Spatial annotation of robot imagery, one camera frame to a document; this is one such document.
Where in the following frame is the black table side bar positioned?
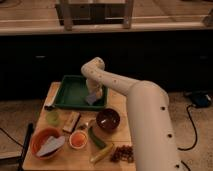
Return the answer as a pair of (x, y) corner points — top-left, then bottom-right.
(17, 123), (34, 171)

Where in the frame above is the green cucumber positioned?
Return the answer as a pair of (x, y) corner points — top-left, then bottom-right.
(88, 127), (106, 149)

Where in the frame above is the green plastic tray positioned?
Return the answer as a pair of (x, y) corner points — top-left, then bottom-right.
(54, 75), (107, 111)

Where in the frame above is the wooden frame stand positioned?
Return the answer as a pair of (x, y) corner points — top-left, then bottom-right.
(54, 0), (134, 31)

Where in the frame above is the brown grape bunch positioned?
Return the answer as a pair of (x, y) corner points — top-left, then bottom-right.
(110, 145), (134, 163)

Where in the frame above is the grey cloth in bowl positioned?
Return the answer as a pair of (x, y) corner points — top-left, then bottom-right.
(36, 136), (65, 157)

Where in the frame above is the dark blue floor device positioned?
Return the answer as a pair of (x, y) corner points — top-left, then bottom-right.
(189, 92), (212, 108)

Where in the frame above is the wooden block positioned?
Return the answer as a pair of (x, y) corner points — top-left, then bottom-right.
(63, 111), (81, 133)

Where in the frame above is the black cable on floor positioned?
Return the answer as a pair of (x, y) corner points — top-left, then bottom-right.
(177, 103), (199, 152)

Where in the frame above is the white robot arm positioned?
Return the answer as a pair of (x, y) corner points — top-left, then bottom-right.
(81, 57), (183, 171)

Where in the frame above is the yellow corn cob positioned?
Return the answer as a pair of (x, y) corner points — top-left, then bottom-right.
(89, 144), (114, 163)

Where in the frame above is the green translucent cup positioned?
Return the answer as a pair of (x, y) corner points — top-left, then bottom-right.
(46, 111), (60, 126)

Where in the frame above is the dark brown bowl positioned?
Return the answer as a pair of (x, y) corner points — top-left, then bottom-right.
(96, 108), (120, 132)

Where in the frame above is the orange bowl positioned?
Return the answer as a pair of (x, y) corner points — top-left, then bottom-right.
(30, 127), (64, 160)

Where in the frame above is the small white orange cup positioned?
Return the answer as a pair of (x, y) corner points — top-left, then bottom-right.
(69, 130), (88, 150)

